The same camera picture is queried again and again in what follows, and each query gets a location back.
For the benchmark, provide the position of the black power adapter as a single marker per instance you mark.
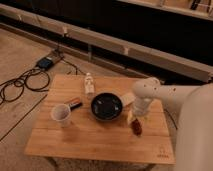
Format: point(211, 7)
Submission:
point(45, 63)

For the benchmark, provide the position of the black ceramic bowl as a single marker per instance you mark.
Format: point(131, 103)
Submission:
point(106, 106)

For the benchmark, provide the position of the white paper cup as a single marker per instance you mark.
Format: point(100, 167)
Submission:
point(61, 113)

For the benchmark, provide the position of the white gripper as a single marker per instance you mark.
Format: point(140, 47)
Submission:
point(140, 108)

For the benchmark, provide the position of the small clear plastic bottle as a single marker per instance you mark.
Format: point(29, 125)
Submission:
point(89, 84)

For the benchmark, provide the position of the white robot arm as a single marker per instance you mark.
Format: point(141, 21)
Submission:
point(194, 142)

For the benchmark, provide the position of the wooden table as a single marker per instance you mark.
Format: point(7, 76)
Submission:
point(88, 138)

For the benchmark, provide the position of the white card box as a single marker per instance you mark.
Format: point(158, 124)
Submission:
point(127, 99)

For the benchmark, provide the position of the long metal rail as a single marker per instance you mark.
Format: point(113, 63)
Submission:
point(177, 64)

